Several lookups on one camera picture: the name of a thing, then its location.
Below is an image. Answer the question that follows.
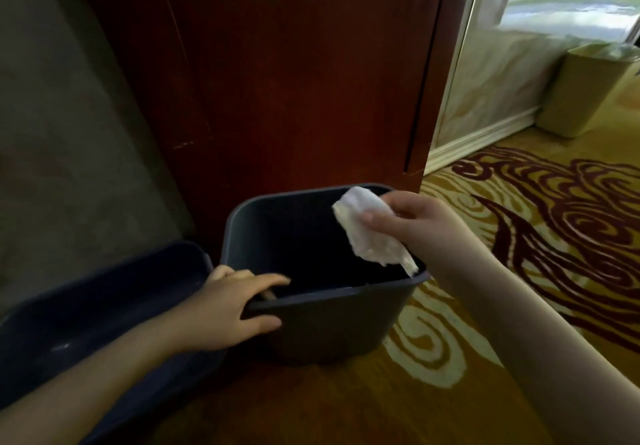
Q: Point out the red-brown wooden cabinet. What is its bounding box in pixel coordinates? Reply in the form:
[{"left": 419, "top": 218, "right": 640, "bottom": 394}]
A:
[{"left": 70, "top": 0, "right": 483, "bottom": 243}]

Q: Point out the person's right hand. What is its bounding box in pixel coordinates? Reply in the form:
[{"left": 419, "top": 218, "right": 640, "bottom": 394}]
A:
[{"left": 360, "top": 190, "right": 482, "bottom": 281}]

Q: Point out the dark blue plastic bin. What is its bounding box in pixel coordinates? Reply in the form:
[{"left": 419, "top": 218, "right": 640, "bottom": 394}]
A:
[{"left": 0, "top": 241, "right": 228, "bottom": 445}]

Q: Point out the person's left forearm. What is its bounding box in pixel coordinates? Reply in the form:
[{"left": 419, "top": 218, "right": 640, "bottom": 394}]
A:
[{"left": 0, "top": 305, "right": 193, "bottom": 445}]

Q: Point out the dark grey waste bin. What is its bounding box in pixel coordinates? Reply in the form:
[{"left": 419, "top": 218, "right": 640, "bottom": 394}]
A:
[{"left": 221, "top": 183, "right": 431, "bottom": 366}]

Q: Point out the beige waste bin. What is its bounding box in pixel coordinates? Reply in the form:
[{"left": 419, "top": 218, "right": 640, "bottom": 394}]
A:
[{"left": 534, "top": 42, "right": 640, "bottom": 139}]

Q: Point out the person's right forearm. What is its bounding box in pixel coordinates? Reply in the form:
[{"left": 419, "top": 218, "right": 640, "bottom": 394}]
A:
[{"left": 435, "top": 240, "right": 640, "bottom": 445}]

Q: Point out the white baseboard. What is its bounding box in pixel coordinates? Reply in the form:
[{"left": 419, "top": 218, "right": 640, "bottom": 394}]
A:
[{"left": 424, "top": 106, "right": 544, "bottom": 176}]

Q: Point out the person's left hand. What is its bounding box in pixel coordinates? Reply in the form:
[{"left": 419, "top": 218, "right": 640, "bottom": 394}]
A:
[{"left": 172, "top": 265, "right": 292, "bottom": 353}]

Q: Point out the white cloth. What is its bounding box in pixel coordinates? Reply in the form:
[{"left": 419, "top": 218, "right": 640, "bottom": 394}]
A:
[{"left": 332, "top": 186, "right": 420, "bottom": 278}]

